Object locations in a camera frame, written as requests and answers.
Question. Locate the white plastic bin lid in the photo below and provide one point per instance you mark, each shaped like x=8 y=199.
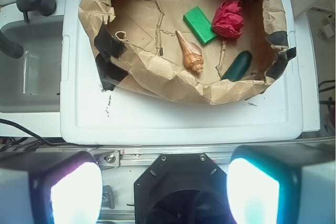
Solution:
x=89 y=115

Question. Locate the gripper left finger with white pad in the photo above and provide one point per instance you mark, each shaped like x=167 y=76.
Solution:
x=50 y=187

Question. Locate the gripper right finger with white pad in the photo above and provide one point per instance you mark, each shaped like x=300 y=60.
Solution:
x=282 y=184

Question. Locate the green rectangular block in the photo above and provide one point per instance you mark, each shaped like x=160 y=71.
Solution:
x=199 y=25

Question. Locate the brown paper bag tray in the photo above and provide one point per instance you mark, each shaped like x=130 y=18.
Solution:
x=136 y=48

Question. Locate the black faucet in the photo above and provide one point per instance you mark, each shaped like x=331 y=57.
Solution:
x=44 y=7

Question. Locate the grey sink basin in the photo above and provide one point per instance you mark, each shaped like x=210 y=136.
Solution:
x=32 y=83

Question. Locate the metal corner bracket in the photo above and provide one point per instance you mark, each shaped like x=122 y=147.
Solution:
x=108 y=160

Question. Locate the orange spiral sea shell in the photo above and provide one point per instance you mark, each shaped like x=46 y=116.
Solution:
x=192 y=54

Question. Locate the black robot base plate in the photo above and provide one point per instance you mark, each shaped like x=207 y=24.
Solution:
x=181 y=188

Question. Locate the dark green cucumber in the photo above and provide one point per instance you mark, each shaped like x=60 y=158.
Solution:
x=239 y=67

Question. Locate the crumpled red paper ball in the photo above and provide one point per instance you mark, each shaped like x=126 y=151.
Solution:
x=228 y=19

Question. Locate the aluminium rail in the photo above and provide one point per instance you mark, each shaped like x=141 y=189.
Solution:
x=145 y=156

